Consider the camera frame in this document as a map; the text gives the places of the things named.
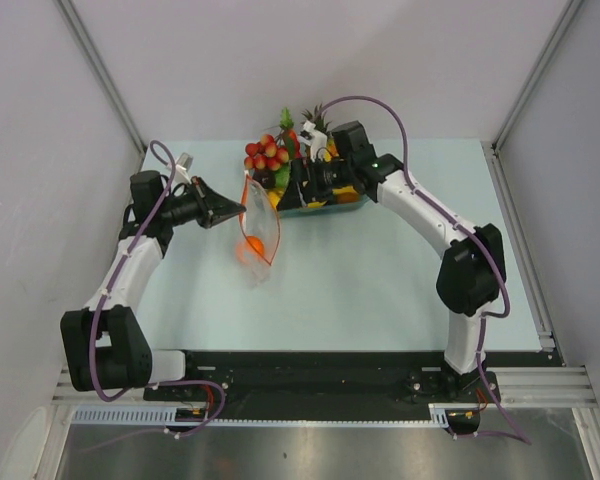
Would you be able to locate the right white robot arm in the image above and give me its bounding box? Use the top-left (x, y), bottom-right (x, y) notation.
top-left (277, 121), bottom-right (508, 401)

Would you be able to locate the small pineapple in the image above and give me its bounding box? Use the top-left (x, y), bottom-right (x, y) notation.
top-left (302, 104), bottom-right (337, 155)

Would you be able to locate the white slotted cable duct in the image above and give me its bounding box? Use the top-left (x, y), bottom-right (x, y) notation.
top-left (72, 403), bottom-right (481, 429)

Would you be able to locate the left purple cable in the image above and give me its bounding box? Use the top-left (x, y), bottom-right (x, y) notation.
top-left (79, 140), bottom-right (227, 454)

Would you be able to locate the right aluminium frame post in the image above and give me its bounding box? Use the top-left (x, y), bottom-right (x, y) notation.
top-left (490, 0), bottom-right (587, 152)

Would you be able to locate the clear zip top bag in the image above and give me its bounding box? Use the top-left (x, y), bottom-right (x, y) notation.
top-left (235, 173), bottom-right (281, 287)

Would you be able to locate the red strawberry cluster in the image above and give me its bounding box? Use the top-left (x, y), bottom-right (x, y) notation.
top-left (243, 134), bottom-right (291, 173)

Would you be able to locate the aluminium frame post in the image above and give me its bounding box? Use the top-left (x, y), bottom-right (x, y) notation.
top-left (53, 0), bottom-right (147, 155)
top-left (490, 0), bottom-right (587, 152)

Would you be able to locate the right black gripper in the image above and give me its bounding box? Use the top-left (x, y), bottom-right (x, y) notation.
top-left (277, 156), bottom-right (353, 213)

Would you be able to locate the teal plastic fruit tray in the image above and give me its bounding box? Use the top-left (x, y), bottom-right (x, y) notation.
top-left (248, 145), bottom-right (380, 220)

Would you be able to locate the orange fruit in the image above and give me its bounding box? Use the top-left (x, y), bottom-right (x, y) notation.
top-left (245, 235), bottom-right (265, 257)

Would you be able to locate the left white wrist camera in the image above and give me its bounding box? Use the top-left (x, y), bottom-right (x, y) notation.
top-left (174, 152), bottom-right (193, 184)

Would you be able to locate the left aluminium frame post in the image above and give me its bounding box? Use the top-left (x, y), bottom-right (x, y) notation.
top-left (53, 0), bottom-right (147, 155)

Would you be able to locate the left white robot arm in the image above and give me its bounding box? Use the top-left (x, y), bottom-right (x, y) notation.
top-left (60, 170), bottom-right (246, 400)

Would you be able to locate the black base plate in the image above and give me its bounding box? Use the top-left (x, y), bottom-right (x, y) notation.
top-left (143, 351), bottom-right (500, 422)

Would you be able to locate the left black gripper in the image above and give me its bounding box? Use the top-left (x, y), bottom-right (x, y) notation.
top-left (159, 177), bottom-right (246, 230)

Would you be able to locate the dark purple mangosteen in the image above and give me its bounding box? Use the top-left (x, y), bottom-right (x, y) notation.
top-left (253, 169), bottom-right (276, 189)

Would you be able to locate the yellow banana bunch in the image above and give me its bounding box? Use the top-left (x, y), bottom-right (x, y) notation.
top-left (266, 186), bottom-right (363, 211)

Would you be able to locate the aluminium front rail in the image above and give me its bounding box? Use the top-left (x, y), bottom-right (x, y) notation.
top-left (51, 367), bottom-right (597, 408)

